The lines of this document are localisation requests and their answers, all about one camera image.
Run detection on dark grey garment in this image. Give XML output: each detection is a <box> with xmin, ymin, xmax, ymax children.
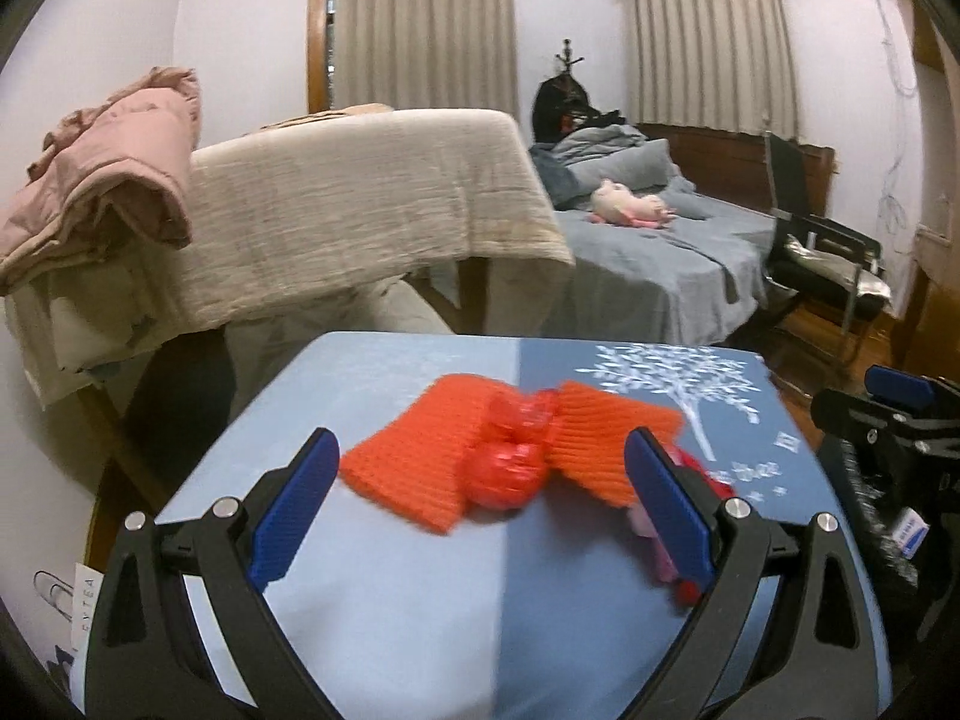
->
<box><xmin>531</xmin><ymin>144</ymin><xmax>580</xmax><ymax>205</ymax></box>

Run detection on bed with grey sheet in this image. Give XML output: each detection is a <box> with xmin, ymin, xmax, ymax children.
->
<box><xmin>551</xmin><ymin>172</ymin><xmax>773</xmax><ymax>350</ymax></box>

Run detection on beige covered armchair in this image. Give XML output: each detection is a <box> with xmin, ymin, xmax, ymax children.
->
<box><xmin>225</xmin><ymin>277</ymin><xmax>455</xmax><ymax>421</ymax></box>

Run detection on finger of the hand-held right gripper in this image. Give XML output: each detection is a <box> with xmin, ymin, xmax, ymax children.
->
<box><xmin>864</xmin><ymin>364</ymin><xmax>960</xmax><ymax>421</ymax></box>
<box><xmin>811</xmin><ymin>388</ymin><xmax>960</xmax><ymax>460</ymax></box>

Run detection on hanging wall cables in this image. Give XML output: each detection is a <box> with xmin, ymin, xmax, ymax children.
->
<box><xmin>874</xmin><ymin>0</ymin><xmax>920</xmax><ymax>241</ymax></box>

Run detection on grey duvet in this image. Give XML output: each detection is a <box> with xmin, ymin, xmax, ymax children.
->
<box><xmin>540</xmin><ymin>124</ymin><xmax>698</xmax><ymax>203</ymax></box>

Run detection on bin with black liner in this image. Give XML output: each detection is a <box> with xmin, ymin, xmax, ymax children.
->
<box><xmin>814</xmin><ymin>431</ymin><xmax>935</xmax><ymax>631</ymax></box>

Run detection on beige blanket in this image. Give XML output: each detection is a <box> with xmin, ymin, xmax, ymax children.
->
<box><xmin>7</xmin><ymin>109</ymin><xmax>577</xmax><ymax>410</ymax></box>

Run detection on beige curtain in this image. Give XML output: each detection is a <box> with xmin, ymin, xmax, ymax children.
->
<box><xmin>332</xmin><ymin>0</ymin><xmax>520</xmax><ymax>121</ymax></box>
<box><xmin>631</xmin><ymin>0</ymin><xmax>800</xmax><ymax>140</ymax></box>

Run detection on red glove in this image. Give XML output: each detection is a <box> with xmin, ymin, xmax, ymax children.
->
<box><xmin>660</xmin><ymin>442</ymin><xmax>740</xmax><ymax>608</ymax></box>

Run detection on blue printed tablecloth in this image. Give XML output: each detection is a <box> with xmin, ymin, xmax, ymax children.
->
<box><xmin>154</xmin><ymin>330</ymin><xmax>893</xmax><ymax>720</ymax></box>

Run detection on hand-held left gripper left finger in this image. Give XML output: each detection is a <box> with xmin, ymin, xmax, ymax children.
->
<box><xmin>84</xmin><ymin>427</ymin><xmax>346</xmax><ymax>720</ymax></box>

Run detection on tan cloth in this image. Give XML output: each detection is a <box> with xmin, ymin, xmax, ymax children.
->
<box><xmin>259</xmin><ymin>103</ymin><xmax>395</xmax><ymax>132</ymax></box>

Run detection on pink padded jacket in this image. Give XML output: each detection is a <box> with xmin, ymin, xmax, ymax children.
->
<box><xmin>0</xmin><ymin>66</ymin><xmax>202</xmax><ymax>297</ymax></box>

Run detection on wooden bed headboard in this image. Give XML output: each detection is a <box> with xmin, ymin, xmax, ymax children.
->
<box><xmin>637</xmin><ymin>122</ymin><xmax>835</xmax><ymax>215</ymax></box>

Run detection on dark wooden coat rack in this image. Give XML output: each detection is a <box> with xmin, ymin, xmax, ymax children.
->
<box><xmin>553</xmin><ymin>37</ymin><xmax>586</xmax><ymax>80</ymax></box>

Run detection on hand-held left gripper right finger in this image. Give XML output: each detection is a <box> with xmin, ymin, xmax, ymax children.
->
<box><xmin>624</xmin><ymin>427</ymin><xmax>890</xmax><ymax>720</ymax></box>

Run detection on wooden window frame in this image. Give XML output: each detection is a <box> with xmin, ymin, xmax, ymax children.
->
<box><xmin>307</xmin><ymin>0</ymin><xmax>337</xmax><ymax>112</ymax></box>

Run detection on white printed carton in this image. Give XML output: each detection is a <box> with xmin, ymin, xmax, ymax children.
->
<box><xmin>34</xmin><ymin>559</ymin><xmax>102</xmax><ymax>683</ymax></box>

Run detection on black office chair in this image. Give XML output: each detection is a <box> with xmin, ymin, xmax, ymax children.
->
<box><xmin>761</xmin><ymin>131</ymin><xmax>890</xmax><ymax>368</ymax></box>

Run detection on black coat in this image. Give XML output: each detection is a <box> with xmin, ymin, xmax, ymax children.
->
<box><xmin>532</xmin><ymin>75</ymin><xmax>601</xmax><ymax>143</ymax></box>

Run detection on orange knitted scarf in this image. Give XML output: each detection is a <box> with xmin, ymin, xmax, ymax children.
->
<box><xmin>337</xmin><ymin>373</ymin><xmax>685</xmax><ymax>537</ymax></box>

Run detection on silver seat cushion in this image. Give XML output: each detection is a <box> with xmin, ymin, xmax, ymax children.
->
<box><xmin>784</xmin><ymin>236</ymin><xmax>892</xmax><ymax>301</ymax></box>

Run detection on red plastic bag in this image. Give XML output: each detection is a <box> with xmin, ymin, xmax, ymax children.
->
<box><xmin>465</xmin><ymin>386</ymin><xmax>563</xmax><ymax>515</ymax></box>

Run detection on pink plush toy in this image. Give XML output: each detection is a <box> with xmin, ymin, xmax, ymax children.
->
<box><xmin>589</xmin><ymin>178</ymin><xmax>676</xmax><ymax>228</ymax></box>

